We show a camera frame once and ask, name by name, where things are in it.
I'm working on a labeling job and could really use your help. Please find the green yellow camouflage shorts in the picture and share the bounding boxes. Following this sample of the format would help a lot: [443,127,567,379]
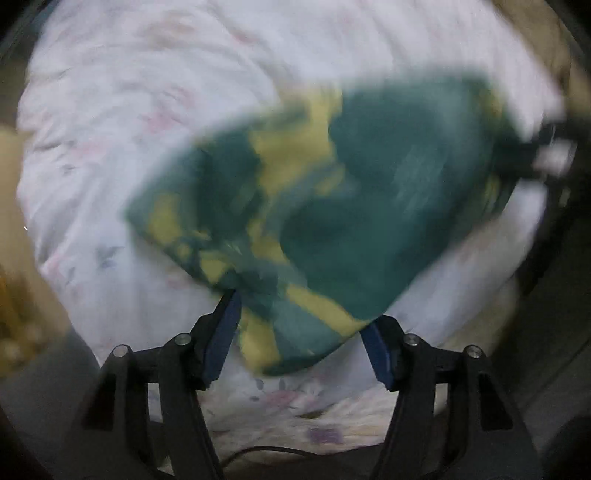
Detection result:
[126,75,533,375]

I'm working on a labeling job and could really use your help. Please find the white floral bed sheet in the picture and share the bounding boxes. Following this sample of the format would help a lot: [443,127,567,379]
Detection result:
[18,1,564,455]

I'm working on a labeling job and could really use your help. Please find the cream bear print duvet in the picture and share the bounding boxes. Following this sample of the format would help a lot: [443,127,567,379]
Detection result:
[492,0,590,114]

